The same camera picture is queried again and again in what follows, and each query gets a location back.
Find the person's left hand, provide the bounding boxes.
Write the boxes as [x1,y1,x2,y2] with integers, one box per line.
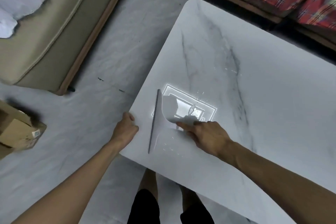
[111,112,139,149]

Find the person's right hand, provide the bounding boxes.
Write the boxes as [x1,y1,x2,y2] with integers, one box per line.
[176,120,233,158]

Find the grey squeegee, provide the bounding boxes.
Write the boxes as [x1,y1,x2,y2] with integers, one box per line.
[148,89,198,155]

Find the person's left forearm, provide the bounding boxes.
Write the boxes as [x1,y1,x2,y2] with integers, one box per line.
[10,137,127,224]

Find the person's right forearm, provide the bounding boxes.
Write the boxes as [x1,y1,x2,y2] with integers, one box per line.
[227,140,336,224]

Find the person's left leg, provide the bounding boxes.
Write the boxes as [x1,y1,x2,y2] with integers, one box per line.
[139,168,158,195]

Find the person's leg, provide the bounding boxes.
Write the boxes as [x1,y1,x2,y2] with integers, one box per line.
[179,184,204,212]
[139,168,158,195]

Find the person's right leg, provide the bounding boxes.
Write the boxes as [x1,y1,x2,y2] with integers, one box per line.
[179,184,204,212]

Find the black shorts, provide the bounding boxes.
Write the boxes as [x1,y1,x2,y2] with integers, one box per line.
[127,188,215,224]

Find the brown cardboard box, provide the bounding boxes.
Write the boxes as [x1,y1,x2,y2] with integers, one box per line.
[0,99,47,160]

